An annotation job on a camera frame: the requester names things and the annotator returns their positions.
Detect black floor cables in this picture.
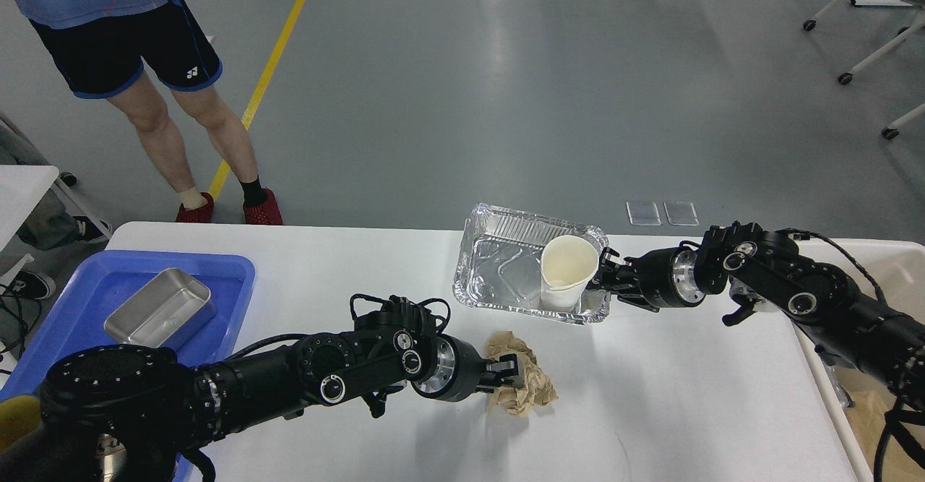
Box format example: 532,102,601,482
0,280,33,367

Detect white paper cup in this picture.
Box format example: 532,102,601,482
541,235,599,313

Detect black sneaker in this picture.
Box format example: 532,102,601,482
7,270,57,301

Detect dark teal HOME mug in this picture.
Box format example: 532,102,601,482
1,395,42,452

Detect beige plastic bin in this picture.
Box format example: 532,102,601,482
791,238,924,481

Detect white rolling chair base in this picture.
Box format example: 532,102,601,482
802,0,925,142

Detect white side table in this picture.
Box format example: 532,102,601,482
1,165,113,281

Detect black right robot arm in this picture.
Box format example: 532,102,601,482
587,222,924,481

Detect person in blue shirt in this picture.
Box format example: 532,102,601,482
14,0,283,225

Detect clear floor plate right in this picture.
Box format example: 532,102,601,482
662,201,700,226

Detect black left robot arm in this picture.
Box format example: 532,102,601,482
2,294,523,481

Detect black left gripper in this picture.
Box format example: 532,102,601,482
412,336,522,403

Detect stainless steel rectangular tray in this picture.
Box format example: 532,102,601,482
103,267,217,350

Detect clear floor plate left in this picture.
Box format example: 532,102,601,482
625,201,662,226

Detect aluminium foil tray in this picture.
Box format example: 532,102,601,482
453,203,611,325

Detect clear floor plate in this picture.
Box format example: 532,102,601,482
625,201,662,226
662,201,700,226

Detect blue plastic tray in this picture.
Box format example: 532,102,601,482
0,250,257,482

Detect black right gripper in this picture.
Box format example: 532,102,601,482
589,247,706,313

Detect brown paper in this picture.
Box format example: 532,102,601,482
486,330,558,418

